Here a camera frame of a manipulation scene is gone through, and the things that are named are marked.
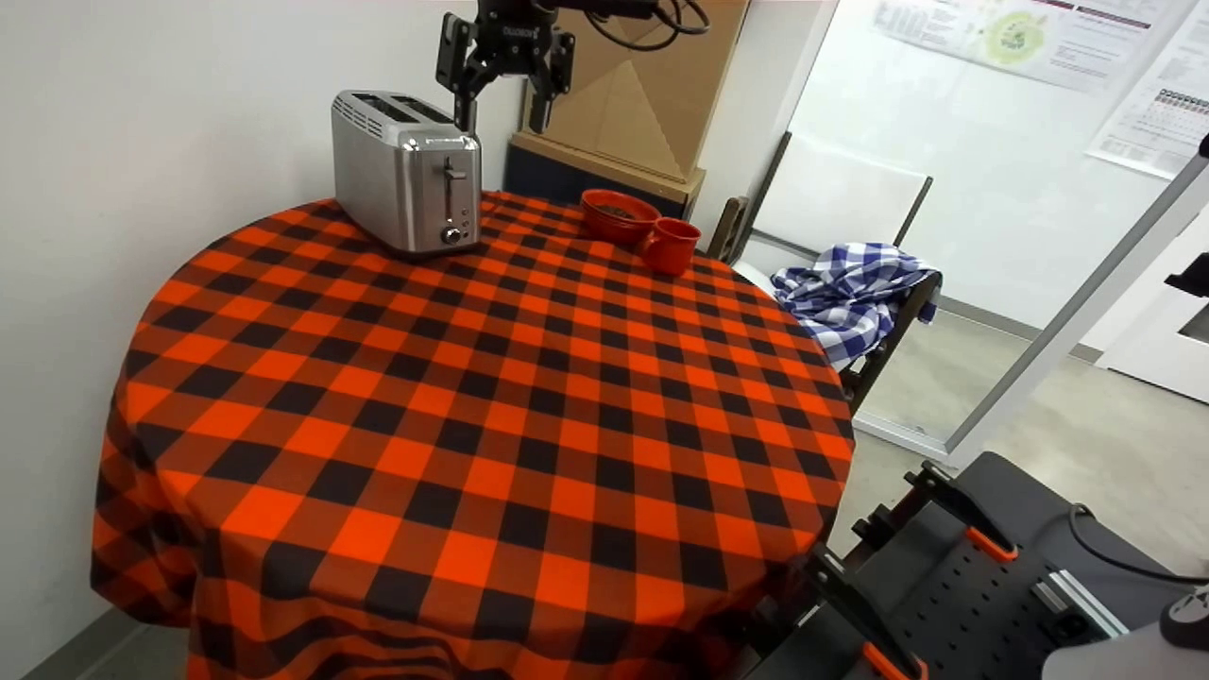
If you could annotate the poster with green circle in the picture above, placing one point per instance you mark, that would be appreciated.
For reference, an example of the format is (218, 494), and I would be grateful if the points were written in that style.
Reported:
(1067, 42)

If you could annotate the red bowl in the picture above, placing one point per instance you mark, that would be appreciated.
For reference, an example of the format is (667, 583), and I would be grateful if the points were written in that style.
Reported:
(619, 216)

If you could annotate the silver two-slot toaster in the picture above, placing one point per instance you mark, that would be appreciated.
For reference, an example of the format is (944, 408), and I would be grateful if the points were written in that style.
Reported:
(406, 172)

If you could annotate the grey metal pole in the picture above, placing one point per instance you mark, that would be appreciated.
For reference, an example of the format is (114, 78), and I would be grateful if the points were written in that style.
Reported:
(1174, 209)

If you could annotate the blue white checkered cloth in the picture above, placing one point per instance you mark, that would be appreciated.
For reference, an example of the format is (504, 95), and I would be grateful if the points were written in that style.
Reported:
(847, 298)

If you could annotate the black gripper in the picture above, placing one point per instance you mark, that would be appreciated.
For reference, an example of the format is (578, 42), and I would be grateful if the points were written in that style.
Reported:
(504, 39)

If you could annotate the red cup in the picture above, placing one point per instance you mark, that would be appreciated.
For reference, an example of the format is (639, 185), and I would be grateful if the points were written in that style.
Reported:
(670, 246)

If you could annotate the black cart with orange trim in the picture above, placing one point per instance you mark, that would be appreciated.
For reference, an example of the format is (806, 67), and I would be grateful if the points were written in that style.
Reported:
(984, 577)

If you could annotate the red black checkered tablecloth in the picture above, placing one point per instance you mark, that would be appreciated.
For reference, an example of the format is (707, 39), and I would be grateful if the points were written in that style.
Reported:
(518, 464)

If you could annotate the brown cardboard box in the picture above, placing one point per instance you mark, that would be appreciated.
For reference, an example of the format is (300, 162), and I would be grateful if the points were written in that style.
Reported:
(634, 112)

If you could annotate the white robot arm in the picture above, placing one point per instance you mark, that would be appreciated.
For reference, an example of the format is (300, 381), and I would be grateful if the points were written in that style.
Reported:
(595, 9)

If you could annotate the white whiteboard panel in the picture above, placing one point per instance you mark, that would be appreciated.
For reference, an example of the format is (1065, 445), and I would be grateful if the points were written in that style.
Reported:
(824, 193)

